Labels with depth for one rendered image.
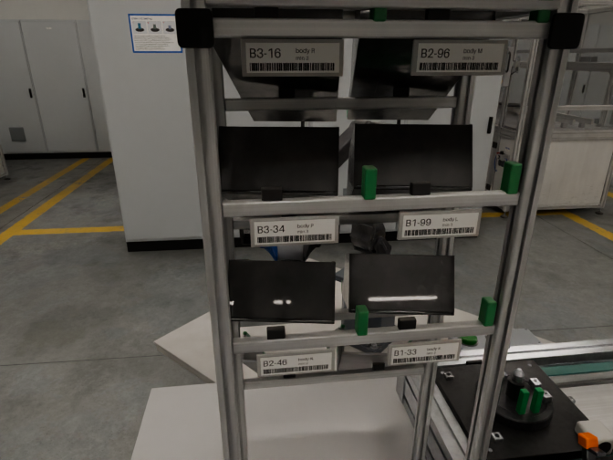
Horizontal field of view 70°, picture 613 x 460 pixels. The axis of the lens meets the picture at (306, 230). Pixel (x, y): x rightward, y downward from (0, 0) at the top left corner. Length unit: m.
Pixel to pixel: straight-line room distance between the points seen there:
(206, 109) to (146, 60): 3.32
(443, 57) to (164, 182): 3.50
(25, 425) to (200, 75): 2.32
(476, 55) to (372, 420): 0.81
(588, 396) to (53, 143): 8.07
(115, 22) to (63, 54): 4.45
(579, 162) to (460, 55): 4.97
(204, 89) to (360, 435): 0.80
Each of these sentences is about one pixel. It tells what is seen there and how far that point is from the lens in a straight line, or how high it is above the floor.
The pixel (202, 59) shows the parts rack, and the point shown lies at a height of 1.60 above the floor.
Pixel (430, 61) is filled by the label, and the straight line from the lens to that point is 0.43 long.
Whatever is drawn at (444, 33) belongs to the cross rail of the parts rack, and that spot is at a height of 1.62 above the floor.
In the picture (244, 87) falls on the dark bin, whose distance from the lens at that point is 0.58.
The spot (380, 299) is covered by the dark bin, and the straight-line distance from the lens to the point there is 0.56.
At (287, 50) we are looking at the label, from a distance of 0.40.
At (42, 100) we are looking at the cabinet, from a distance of 8.38.
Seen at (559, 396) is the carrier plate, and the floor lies 0.97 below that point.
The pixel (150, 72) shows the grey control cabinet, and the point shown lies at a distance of 3.72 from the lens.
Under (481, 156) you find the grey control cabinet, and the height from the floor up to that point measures 0.78.
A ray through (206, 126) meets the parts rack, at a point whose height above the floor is 1.54.
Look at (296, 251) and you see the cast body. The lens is 0.76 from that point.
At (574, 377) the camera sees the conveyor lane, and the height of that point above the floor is 0.94.
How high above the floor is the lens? 1.60
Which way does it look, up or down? 22 degrees down
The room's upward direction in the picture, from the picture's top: straight up
